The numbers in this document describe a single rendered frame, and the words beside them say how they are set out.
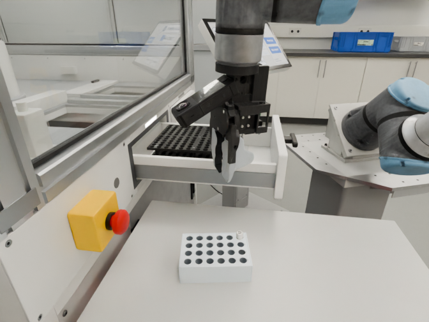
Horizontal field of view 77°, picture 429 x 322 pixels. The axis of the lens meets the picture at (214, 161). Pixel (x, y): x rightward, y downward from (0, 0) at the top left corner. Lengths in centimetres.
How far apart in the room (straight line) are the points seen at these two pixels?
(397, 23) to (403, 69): 84
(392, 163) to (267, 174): 34
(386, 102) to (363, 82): 300
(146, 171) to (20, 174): 31
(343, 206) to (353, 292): 51
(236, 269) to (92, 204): 26
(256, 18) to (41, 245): 42
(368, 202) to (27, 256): 97
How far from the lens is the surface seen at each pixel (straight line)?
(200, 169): 61
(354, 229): 69
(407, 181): 96
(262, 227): 63
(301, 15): 44
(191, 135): 73
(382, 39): 402
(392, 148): 81
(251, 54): 44
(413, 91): 89
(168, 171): 63
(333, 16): 45
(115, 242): 65
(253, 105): 46
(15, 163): 38
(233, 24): 43
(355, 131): 97
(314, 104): 379
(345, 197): 101
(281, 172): 58
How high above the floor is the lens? 115
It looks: 26 degrees down
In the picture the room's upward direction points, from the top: straight up
